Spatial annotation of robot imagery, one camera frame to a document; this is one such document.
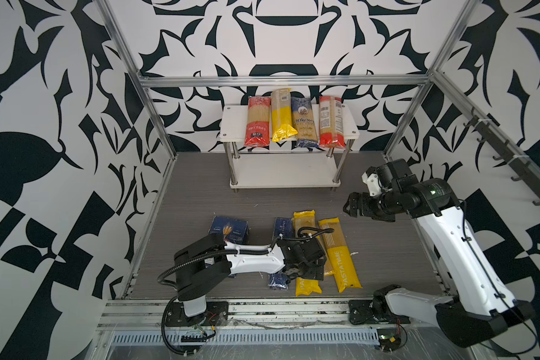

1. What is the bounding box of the dark blue pasta pack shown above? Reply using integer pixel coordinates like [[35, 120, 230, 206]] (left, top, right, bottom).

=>
[[268, 217, 294, 290]]

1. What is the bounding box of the yellow spaghetti pack underneath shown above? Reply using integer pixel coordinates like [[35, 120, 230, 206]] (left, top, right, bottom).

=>
[[292, 210, 322, 296]]

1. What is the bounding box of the blue Barilla pasta pack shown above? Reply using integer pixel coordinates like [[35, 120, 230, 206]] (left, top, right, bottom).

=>
[[208, 216, 250, 245]]

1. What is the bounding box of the red ended spaghetti pack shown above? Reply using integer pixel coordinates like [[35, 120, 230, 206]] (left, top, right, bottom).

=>
[[319, 96, 346, 149]]

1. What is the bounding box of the blue yellow spaghetti pack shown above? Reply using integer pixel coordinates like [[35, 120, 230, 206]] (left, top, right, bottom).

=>
[[291, 97, 319, 149]]

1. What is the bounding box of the yellow brown spaghetti pack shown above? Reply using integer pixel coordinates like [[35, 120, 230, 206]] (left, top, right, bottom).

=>
[[271, 88, 298, 143]]

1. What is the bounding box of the red yellow spaghetti pack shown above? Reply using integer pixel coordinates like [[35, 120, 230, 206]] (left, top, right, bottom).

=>
[[244, 96, 271, 147]]

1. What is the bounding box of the small clear spaghetti pack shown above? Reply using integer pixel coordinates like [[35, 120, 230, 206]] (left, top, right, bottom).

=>
[[317, 234, 335, 278]]

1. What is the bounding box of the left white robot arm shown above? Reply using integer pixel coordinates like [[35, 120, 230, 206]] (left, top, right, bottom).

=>
[[157, 229, 327, 327]]

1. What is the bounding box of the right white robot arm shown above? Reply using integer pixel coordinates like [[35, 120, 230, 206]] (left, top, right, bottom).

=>
[[343, 159, 536, 348]]

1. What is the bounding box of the yellow Pastatime spaghetti pack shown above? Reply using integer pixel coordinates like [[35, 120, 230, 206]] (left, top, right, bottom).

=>
[[318, 217, 362, 293]]

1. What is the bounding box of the white two-tier metal shelf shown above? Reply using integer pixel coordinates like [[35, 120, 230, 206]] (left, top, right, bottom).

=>
[[219, 104, 359, 191]]

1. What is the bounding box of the black corrugated cable conduit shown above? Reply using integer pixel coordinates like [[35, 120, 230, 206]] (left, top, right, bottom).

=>
[[156, 226, 335, 356]]

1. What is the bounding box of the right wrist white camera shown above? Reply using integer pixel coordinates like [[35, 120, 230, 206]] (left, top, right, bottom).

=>
[[361, 172, 382, 197]]

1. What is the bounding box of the white slotted cable duct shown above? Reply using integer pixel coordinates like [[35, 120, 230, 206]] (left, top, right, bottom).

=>
[[112, 327, 381, 347]]

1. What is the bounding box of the aluminium frame of enclosure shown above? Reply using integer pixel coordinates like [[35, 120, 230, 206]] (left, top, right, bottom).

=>
[[94, 0, 540, 217]]

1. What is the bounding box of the black wall hook rail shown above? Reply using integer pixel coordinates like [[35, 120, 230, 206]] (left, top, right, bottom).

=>
[[464, 106, 540, 207]]

